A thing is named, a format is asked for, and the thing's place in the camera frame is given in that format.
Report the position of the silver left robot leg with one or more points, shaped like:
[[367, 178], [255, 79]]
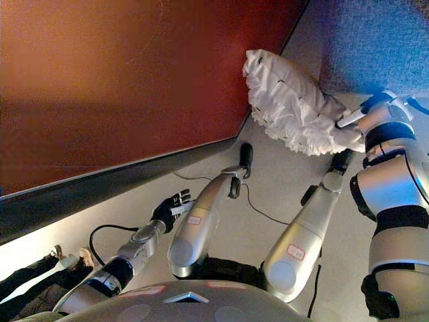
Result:
[[197, 231]]

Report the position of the red grey partition panel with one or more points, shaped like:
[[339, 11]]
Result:
[[117, 84]]

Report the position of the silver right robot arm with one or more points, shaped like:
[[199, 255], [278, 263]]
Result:
[[392, 188]]

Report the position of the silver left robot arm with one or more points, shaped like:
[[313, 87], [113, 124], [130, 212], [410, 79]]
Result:
[[134, 250]]

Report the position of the white fringed pillow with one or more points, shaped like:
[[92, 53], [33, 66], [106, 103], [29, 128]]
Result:
[[291, 100]]

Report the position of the black right robot foot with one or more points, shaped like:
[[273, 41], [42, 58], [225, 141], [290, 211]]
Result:
[[342, 161]]

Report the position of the black robot pelvis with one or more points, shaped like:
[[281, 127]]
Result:
[[231, 271]]

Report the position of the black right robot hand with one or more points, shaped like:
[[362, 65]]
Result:
[[375, 107]]

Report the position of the black left robot foot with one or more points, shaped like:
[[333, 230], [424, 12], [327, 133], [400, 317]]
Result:
[[247, 156]]

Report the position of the black robot foot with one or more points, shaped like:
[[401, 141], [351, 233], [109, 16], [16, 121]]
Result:
[[342, 161], [247, 156]]

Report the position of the grey robot torso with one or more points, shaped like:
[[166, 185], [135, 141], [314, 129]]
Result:
[[167, 305]]

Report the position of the silver robot leg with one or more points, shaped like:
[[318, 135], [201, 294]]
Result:
[[301, 241], [197, 231]]

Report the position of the silver right robot leg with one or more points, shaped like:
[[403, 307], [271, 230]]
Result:
[[301, 241]]

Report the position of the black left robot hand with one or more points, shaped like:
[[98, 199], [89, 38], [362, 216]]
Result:
[[166, 211]]

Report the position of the grey fabric armchair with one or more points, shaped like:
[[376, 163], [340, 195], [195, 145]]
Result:
[[375, 43]]

